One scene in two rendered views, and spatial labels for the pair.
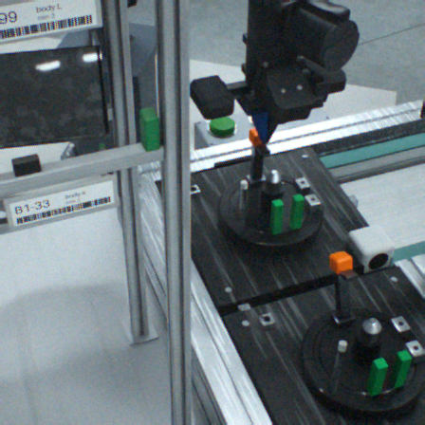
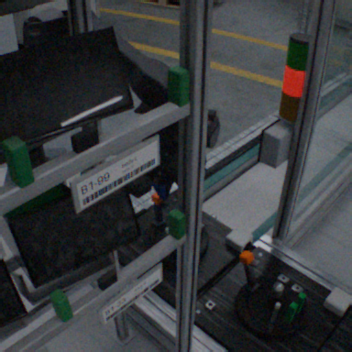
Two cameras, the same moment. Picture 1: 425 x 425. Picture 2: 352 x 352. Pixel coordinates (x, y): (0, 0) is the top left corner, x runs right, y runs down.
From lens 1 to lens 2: 0.27 m
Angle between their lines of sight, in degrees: 19
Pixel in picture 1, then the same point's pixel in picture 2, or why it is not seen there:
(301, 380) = (246, 331)
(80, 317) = (82, 340)
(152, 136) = (181, 228)
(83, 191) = (145, 281)
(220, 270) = (166, 285)
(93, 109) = (127, 222)
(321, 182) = not seen: hidden behind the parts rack
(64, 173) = (132, 275)
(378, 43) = not seen: hidden behind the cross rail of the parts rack
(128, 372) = not seen: outside the picture
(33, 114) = (89, 238)
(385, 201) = (224, 211)
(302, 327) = (229, 301)
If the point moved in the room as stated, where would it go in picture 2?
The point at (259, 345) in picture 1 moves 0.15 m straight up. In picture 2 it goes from (213, 321) to (220, 271)
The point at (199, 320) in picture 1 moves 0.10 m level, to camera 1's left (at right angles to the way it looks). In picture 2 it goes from (168, 319) to (118, 337)
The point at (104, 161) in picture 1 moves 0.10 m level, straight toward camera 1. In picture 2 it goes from (155, 257) to (214, 324)
